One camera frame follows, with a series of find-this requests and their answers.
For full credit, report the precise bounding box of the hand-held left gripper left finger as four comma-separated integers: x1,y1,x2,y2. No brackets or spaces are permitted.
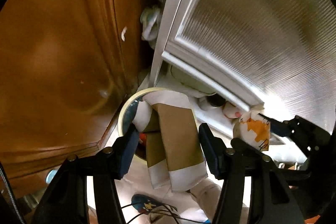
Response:
31,130,139,224

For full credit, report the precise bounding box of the cream rimmed trash bin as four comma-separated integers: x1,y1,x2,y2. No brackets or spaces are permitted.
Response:
118,87,174,162

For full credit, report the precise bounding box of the blue sneaker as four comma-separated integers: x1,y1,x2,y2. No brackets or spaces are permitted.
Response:
130,194,179,218

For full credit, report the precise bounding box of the white door with ribbed glass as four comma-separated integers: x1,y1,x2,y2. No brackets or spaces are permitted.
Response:
150,0,336,146

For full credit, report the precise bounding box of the orange white paper cup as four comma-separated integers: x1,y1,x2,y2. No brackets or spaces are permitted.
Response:
233,110,272,152

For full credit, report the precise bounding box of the white green cloth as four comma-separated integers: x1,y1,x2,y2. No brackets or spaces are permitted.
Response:
140,6,162,42

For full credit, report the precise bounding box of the grey braided cable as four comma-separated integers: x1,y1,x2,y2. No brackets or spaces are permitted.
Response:
0,160,21,224

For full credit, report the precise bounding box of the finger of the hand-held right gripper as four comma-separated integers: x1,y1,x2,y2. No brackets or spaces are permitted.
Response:
230,137,264,158
259,114,334,159

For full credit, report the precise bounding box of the pale green basin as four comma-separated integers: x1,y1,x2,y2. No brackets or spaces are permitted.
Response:
170,63,219,96

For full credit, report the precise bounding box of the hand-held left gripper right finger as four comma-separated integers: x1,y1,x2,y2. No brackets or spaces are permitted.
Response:
198,123,307,224

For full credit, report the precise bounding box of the brown wooden cabinet door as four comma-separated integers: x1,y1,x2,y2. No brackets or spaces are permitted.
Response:
0,0,158,189

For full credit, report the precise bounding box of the person's white trouser leg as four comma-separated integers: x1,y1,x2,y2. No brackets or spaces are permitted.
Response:
147,176,250,224

